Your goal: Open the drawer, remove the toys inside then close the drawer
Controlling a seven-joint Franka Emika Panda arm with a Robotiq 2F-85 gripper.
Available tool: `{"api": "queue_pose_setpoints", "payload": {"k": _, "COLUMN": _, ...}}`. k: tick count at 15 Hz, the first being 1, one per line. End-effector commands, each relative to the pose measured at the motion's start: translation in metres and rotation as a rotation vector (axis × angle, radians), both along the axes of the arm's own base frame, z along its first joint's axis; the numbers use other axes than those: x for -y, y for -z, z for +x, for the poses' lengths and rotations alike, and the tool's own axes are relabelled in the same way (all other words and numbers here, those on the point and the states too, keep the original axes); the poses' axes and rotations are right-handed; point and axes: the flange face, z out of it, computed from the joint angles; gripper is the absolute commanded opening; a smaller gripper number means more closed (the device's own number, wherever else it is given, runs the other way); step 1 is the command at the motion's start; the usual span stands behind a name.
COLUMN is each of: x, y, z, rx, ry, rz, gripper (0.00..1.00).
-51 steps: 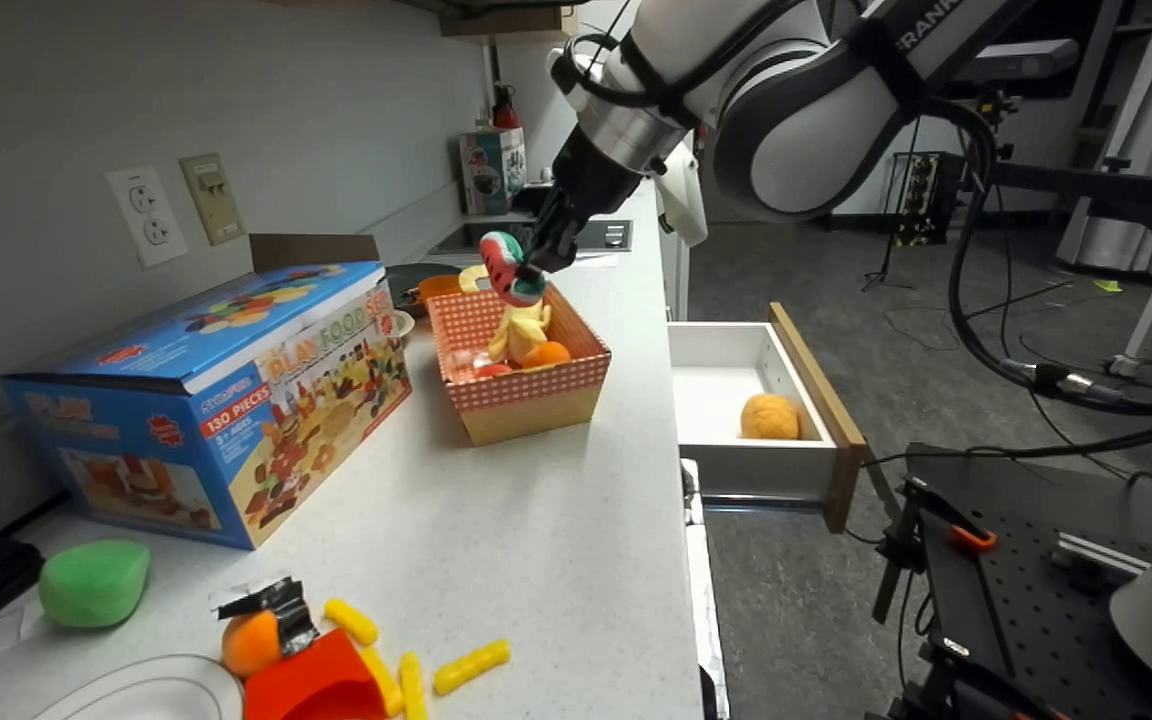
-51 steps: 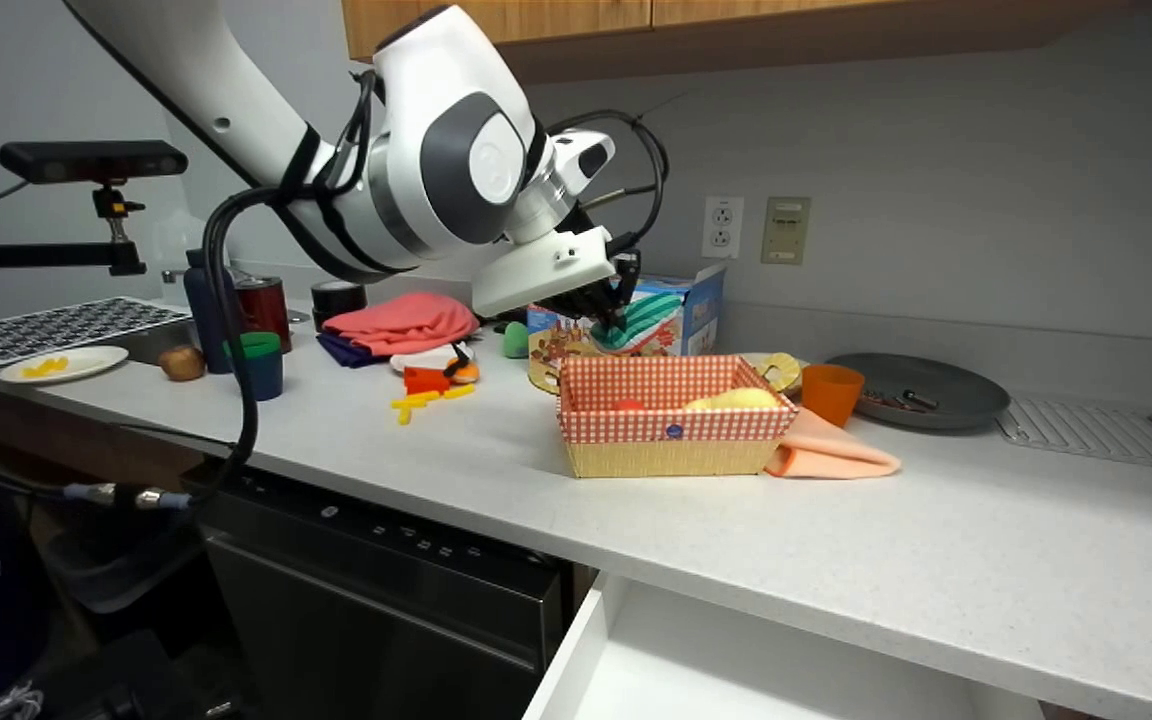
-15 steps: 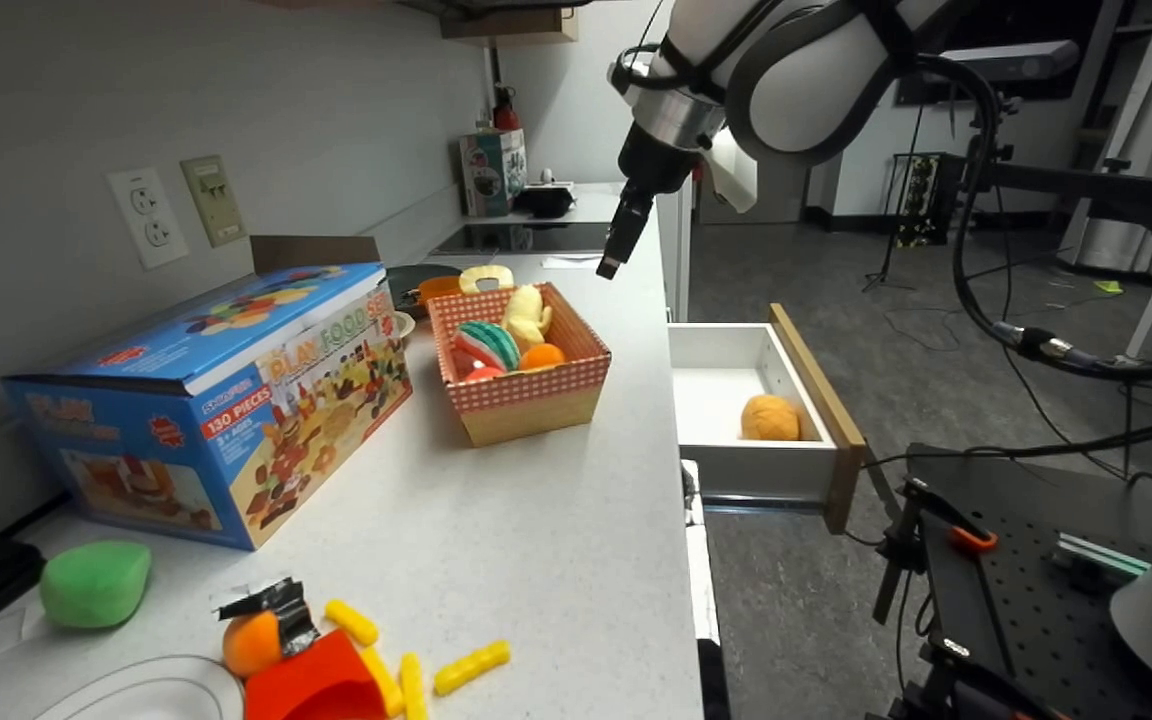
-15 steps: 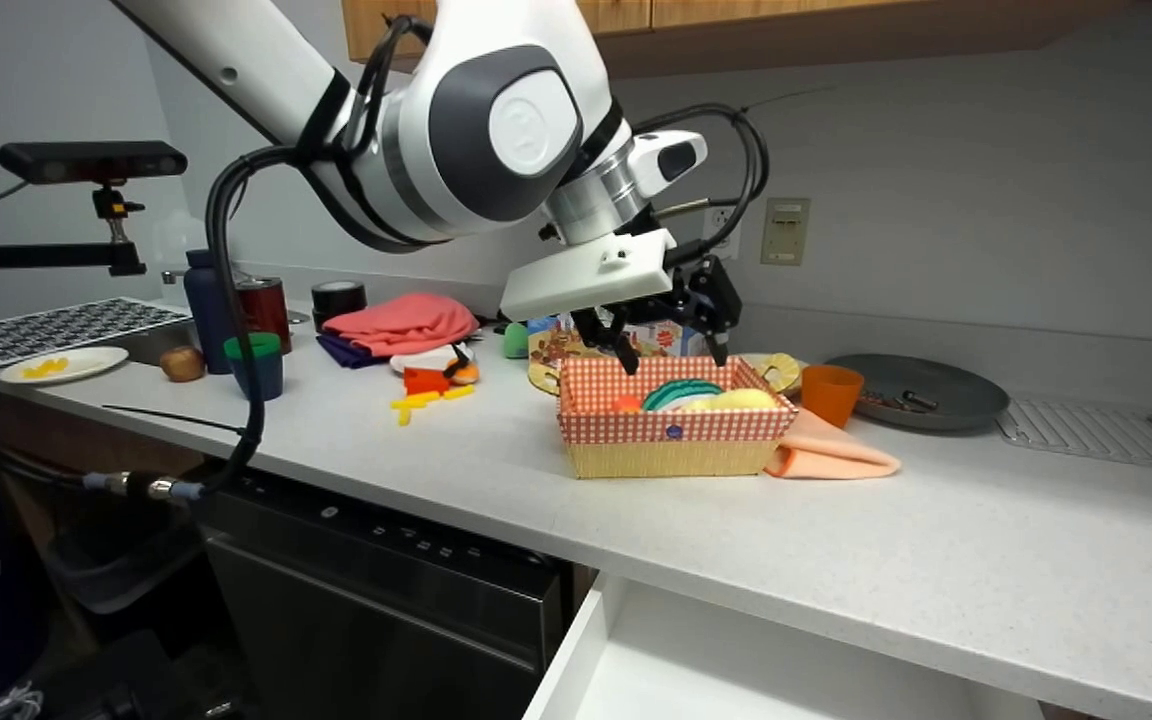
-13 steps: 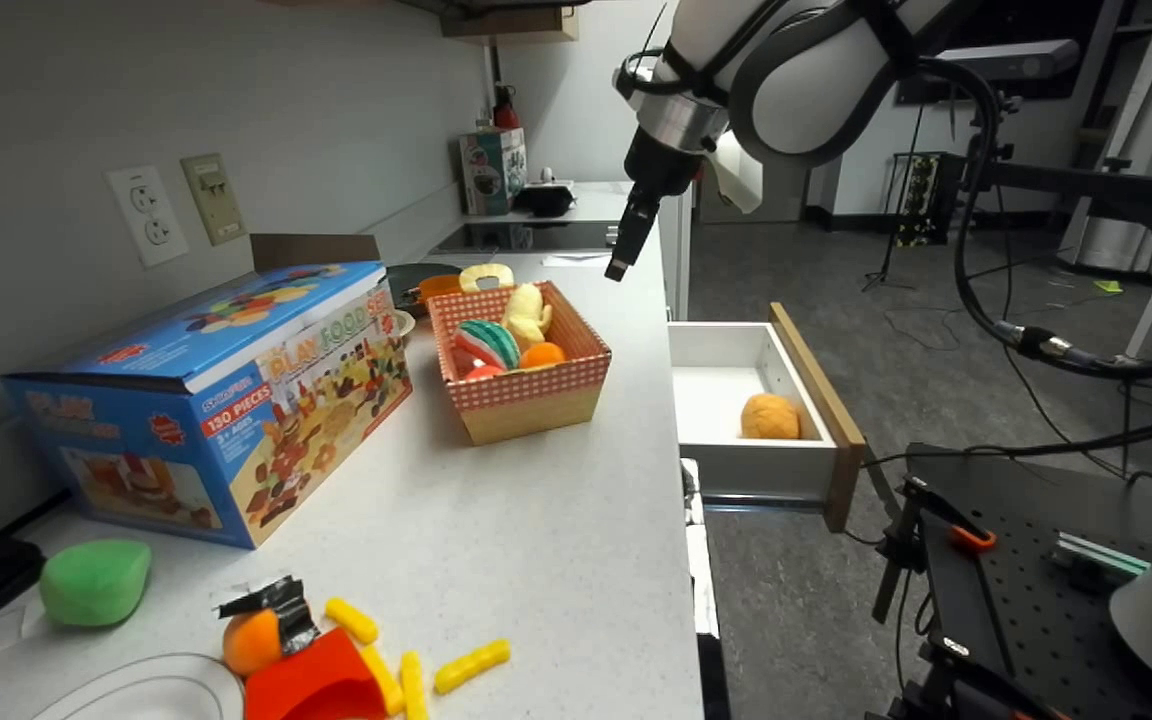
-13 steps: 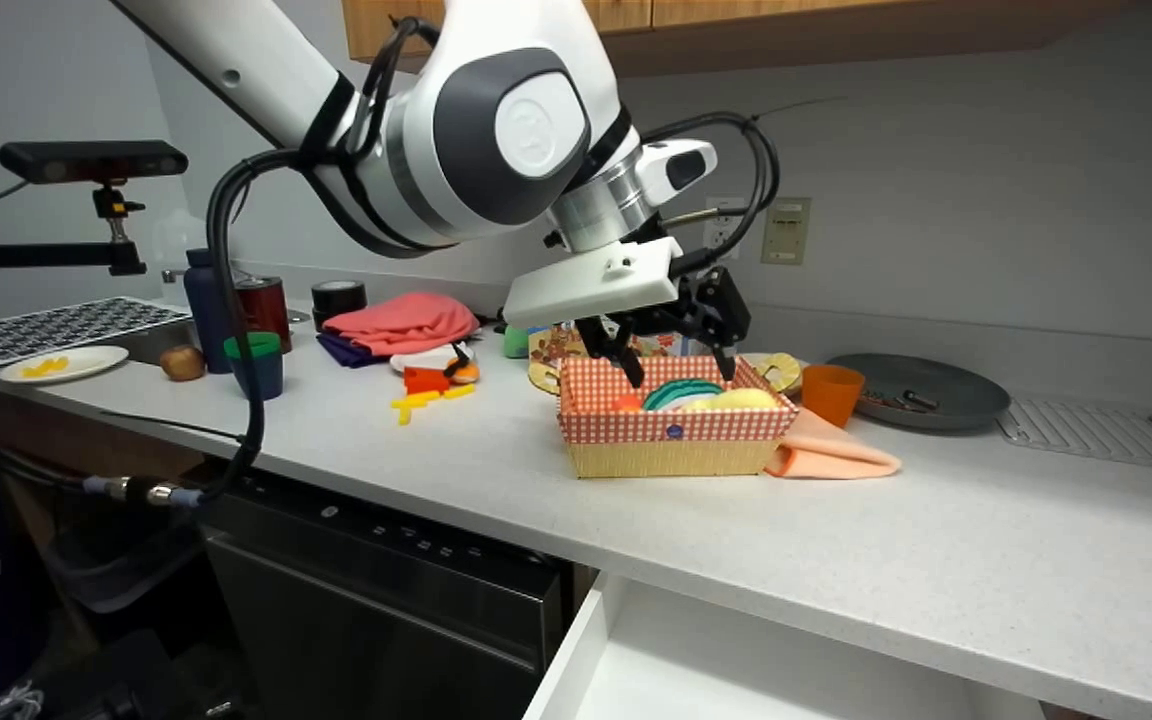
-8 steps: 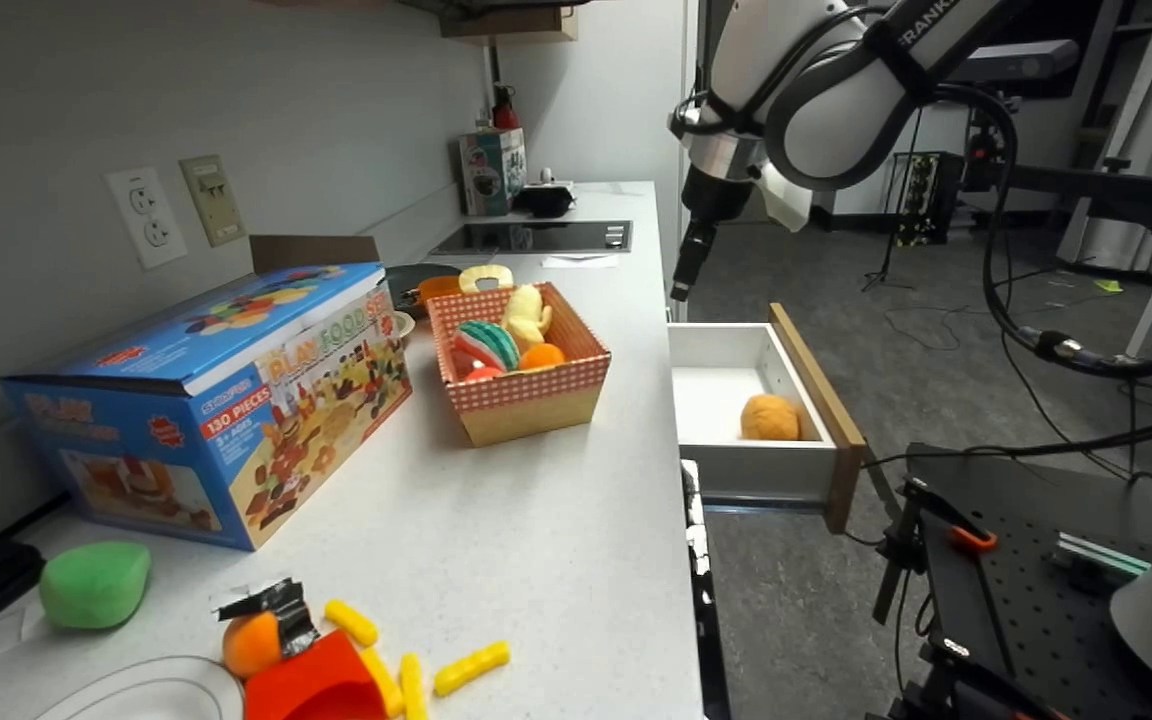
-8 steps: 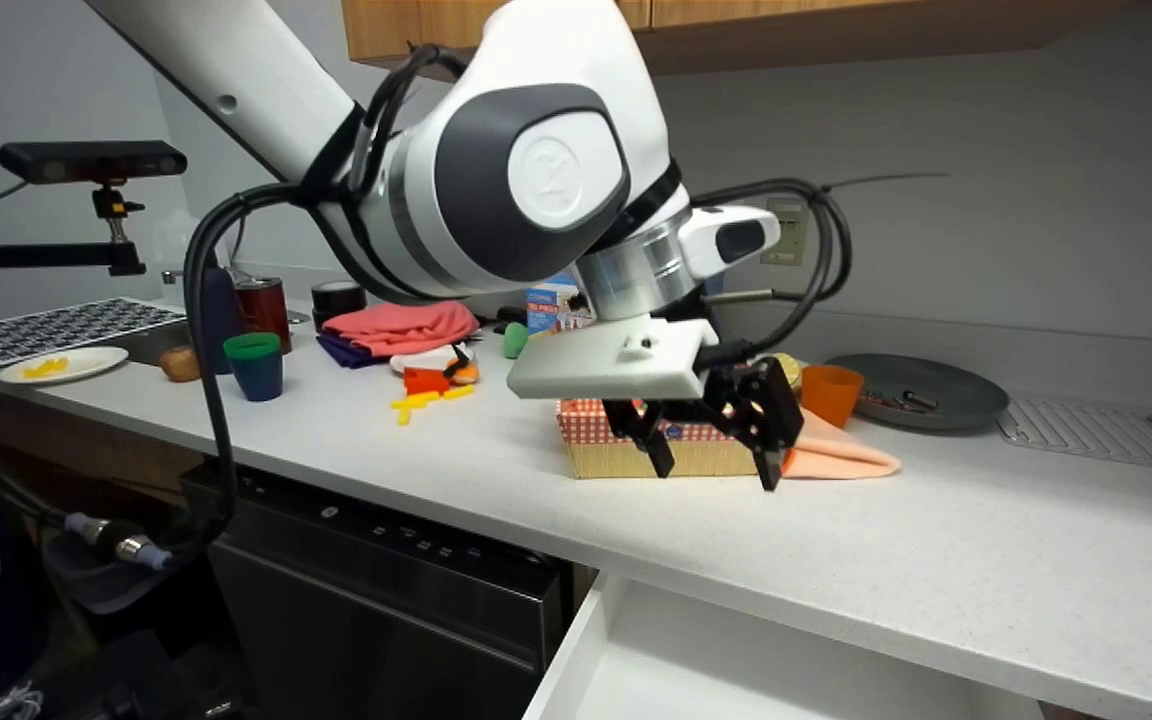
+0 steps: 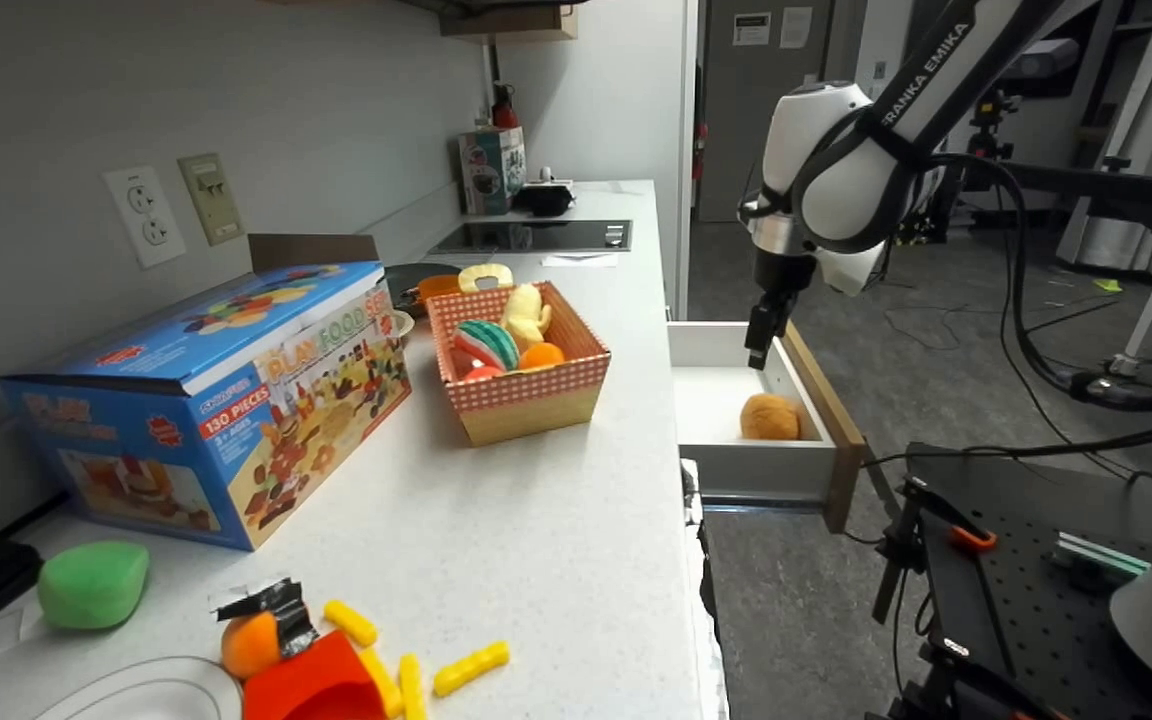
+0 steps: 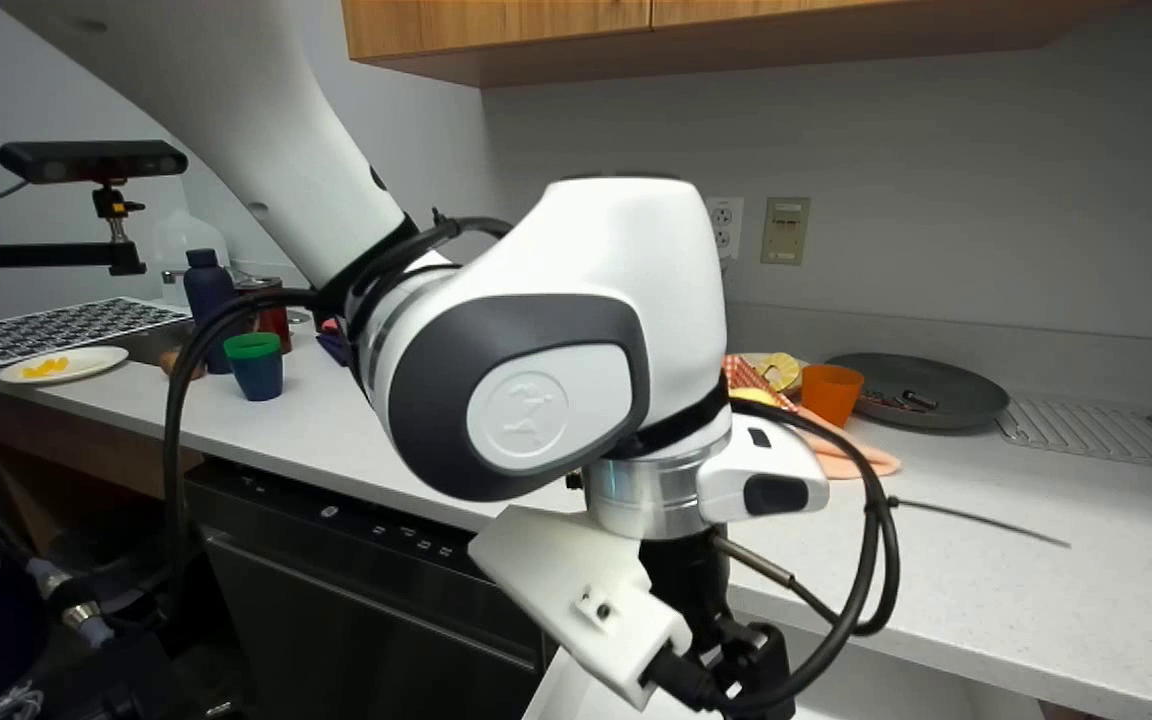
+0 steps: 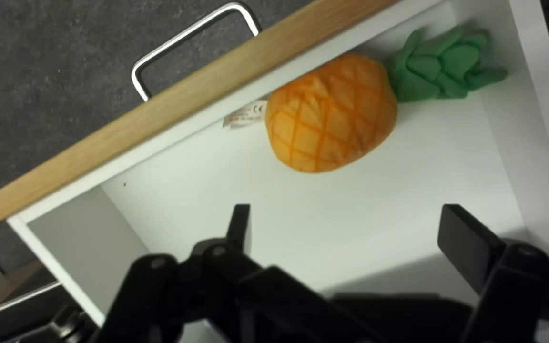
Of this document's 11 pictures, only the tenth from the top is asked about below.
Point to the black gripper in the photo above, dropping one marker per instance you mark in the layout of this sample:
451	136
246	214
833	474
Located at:
697	587

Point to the yellow white toy donut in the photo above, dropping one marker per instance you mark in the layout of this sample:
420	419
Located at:
776	369

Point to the orange plastic cup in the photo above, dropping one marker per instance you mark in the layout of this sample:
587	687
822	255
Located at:
833	394

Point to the black round plate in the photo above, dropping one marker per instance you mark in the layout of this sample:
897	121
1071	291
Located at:
921	394

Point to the black dishwasher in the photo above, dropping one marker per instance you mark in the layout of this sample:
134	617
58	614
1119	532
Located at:
309	587

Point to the dark blue cloth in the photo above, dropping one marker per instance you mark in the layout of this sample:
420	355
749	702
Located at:
334	351

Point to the blue cup green lid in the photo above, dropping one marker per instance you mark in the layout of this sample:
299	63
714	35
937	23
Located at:
258	369

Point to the red can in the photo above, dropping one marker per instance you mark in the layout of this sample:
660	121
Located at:
276	325

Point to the brown toy bun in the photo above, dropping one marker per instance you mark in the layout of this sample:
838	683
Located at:
189	360

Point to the blue plastic bottle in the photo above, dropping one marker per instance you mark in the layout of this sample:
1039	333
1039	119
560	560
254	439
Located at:
208	286

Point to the yellow toy food piece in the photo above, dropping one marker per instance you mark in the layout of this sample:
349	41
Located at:
42	366

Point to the grey dish rack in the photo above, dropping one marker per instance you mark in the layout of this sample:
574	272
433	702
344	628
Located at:
19	331

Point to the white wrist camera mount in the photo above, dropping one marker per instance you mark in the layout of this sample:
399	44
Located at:
577	587

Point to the white wall outlet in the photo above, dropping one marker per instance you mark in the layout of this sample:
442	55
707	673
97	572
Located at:
730	225
784	229

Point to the wooden wall cabinet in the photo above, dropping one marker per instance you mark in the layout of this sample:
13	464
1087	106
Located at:
737	27

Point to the black bar camera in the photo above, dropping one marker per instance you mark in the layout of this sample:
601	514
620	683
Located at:
89	163

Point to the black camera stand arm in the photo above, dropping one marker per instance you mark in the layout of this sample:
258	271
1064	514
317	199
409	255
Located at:
30	255

